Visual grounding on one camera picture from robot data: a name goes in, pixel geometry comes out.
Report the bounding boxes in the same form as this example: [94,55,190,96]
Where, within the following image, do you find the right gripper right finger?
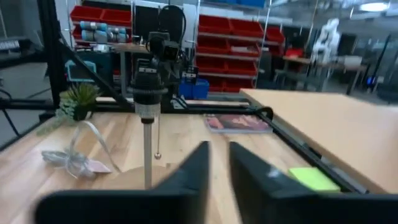
[228,141,398,224]

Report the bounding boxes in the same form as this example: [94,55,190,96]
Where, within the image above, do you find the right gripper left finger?
[34,140,211,224]

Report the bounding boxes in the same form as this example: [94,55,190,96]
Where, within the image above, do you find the lamp with wooden base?
[96,55,175,190]

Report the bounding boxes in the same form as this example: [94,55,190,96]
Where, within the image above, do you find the clear lamp power cord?
[41,120,122,180]

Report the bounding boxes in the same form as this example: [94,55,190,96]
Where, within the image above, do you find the blue plastic bin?
[178,77,211,100]

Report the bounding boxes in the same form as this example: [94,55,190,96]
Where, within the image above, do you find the green sticky note pad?
[287,167,341,193]

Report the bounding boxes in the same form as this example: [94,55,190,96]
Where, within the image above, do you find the red bin storage rack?
[70,4,285,94]

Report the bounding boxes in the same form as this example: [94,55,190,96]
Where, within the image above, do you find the canyon sunset notebook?
[203,113,274,134]

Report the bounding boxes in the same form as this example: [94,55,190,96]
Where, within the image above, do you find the light wooden desk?
[239,88,398,195]

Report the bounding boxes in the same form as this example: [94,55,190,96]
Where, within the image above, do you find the light blue device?
[64,60,97,83]

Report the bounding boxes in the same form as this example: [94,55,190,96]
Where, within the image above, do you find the artificial succulent plant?
[37,82,102,136]

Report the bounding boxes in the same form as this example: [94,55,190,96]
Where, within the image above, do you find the background work table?
[282,55,368,94]

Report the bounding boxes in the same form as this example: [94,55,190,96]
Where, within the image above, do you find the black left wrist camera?
[147,30,182,62]

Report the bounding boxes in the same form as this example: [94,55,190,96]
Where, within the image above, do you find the black aluminium frame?
[0,0,368,194]

